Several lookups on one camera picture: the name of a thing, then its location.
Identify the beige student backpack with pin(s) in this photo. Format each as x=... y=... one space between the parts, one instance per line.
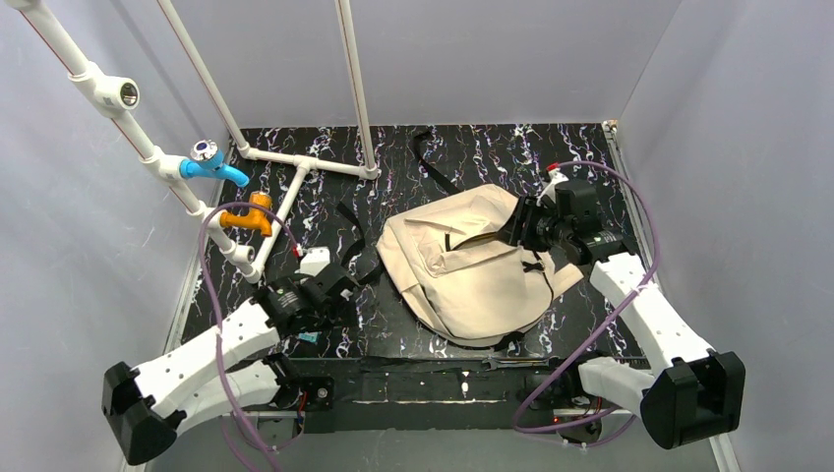
x=446 y=262

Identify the aluminium rail frame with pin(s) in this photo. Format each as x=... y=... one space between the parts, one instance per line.
x=476 y=267

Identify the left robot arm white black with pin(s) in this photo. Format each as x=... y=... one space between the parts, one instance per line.
x=148 y=407

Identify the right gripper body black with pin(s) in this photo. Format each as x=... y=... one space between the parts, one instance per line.
x=530 y=226

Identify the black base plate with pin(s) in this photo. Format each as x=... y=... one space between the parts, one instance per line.
x=377 y=393

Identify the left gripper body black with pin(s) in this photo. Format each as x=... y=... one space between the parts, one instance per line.
x=336 y=287

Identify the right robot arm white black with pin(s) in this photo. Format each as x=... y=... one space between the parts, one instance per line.
x=689 y=391

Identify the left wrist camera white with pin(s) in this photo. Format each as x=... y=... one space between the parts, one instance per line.
x=314 y=260

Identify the teal pencil pack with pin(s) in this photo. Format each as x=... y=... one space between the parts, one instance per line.
x=310 y=337

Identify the white pvc pipe frame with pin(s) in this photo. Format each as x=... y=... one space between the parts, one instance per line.
x=115 y=98

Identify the blue tap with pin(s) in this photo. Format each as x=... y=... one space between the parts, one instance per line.
x=207 y=160

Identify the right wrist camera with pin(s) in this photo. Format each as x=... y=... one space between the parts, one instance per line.
x=547 y=197

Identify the orange tap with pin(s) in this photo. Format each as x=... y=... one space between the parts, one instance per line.
x=253 y=219

